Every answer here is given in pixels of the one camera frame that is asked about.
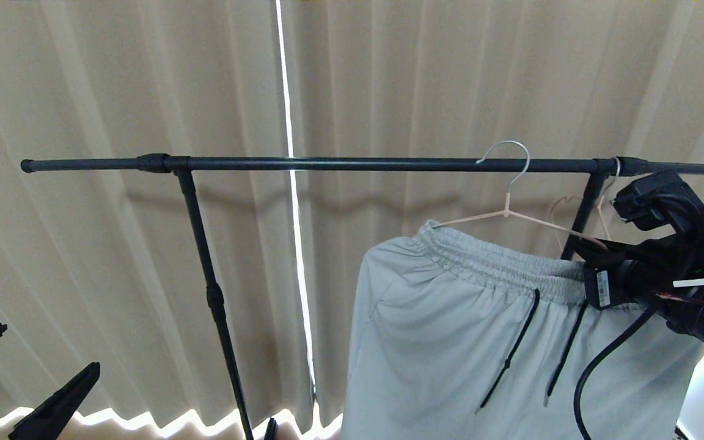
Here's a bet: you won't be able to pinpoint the pink clothes hanger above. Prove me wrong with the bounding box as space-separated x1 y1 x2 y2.
430 141 608 250
549 158 623 245

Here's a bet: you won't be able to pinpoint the black clothes rack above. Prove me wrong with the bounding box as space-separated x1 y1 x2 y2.
20 153 704 440

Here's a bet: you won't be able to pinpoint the beige curtain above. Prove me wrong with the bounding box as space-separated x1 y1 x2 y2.
0 0 704 439

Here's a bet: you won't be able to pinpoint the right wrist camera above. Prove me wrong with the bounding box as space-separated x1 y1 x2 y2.
610 170 704 270

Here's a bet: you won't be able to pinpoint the pale grey shorts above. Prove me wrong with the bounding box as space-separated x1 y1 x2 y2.
341 220 704 440

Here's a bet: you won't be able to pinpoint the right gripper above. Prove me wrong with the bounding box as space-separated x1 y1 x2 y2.
583 260 674 310

